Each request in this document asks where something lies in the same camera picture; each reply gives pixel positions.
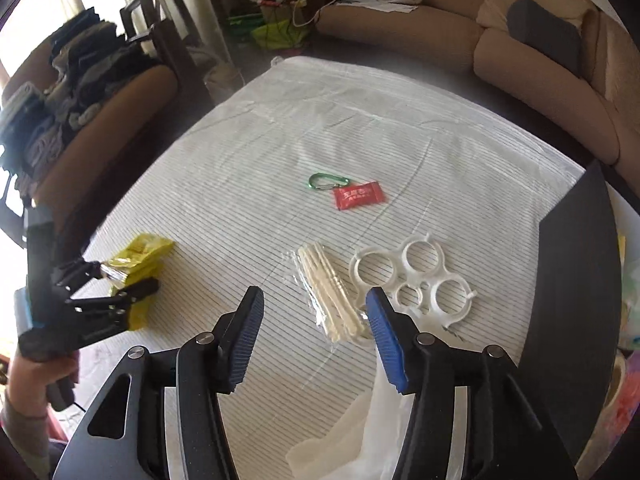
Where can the brown armchair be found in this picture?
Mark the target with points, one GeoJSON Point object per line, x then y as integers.
{"type": "Point", "coordinates": [150, 90]}

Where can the grey lumbar pillow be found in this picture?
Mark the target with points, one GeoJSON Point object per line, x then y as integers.
{"type": "Point", "coordinates": [545, 35]}

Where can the clear pack of white sticks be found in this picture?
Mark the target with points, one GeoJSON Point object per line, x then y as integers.
{"type": "Point", "coordinates": [325, 285]}

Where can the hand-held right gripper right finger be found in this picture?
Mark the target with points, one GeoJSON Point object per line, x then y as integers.
{"type": "Point", "coordinates": [387, 345]}

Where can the green carabiner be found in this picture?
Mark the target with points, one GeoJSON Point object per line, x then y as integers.
{"type": "Point", "coordinates": [344, 181]}

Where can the person's left hand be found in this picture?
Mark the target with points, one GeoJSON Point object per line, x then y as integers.
{"type": "Point", "coordinates": [30, 375]}

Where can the red sachet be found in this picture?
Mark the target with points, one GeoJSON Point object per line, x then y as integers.
{"type": "Point", "coordinates": [360, 196]}

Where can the black storage box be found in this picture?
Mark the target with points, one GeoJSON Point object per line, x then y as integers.
{"type": "Point", "coordinates": [575, 285]}

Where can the green bag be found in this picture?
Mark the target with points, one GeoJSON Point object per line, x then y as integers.
{"type": "Point", "coordinates": [280, 35]}

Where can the brown sofa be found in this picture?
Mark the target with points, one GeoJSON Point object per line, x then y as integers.
{"type": "Point", "coordinates": [400, 25]}

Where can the white striped tablecloth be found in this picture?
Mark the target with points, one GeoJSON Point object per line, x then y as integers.
{"type": "Point", "coordinates": [300, 125]}

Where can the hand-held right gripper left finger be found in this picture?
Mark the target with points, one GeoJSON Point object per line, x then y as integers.
{"type": "Point", "coordinates": [247, 330]}

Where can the white plastic bag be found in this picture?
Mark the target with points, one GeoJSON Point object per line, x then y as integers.
{"type": "Point", "coordinates": [350, 435]}

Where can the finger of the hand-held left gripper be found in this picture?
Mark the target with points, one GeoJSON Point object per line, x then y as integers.
{"type": "Point", "coordinates": [135, 292]}
{"type": "Point", "coordinates": [85, 272]}

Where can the white papers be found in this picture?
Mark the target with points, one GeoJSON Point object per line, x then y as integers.
{"type": "Point", "coordinates": [380, 7]}

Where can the person's left forearm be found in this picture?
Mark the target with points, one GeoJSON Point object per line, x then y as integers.
{"type": "Point", "coordinates": [25, 440]}

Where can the yellow snack packet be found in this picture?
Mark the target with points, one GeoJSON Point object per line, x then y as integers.
{"type": "Point", "coordinates": [142, 252]}

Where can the pile of folded clothes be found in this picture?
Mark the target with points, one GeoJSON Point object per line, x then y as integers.
{"type": "Point", "coordinates": [85, 75]}

